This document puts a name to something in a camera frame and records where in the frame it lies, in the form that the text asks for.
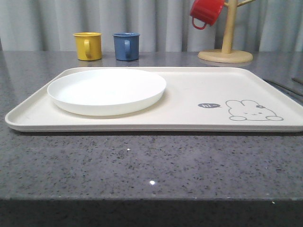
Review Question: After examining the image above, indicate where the white round plate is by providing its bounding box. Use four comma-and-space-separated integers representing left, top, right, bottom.
47, 68, 167, 116

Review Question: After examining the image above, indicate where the silver metal fork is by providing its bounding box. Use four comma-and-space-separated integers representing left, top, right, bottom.
263, 79, 303, 103

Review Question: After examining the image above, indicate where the cream rabbit serving tray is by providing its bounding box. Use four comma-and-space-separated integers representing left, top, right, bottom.
5, 67, 303, 132

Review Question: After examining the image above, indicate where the blue enamel mug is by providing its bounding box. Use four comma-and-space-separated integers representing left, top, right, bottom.
113, 33, 140, 61

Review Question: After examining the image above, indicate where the yellow enamel mug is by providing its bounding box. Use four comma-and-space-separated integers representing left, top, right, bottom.
73, 32, 102, 61

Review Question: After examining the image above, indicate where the wooden mug tree stand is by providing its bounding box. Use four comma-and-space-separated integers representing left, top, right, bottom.
198, 0, 254, 63

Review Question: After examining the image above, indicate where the red enamel mug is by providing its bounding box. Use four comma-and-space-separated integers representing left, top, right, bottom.
190, 0, 225, 30

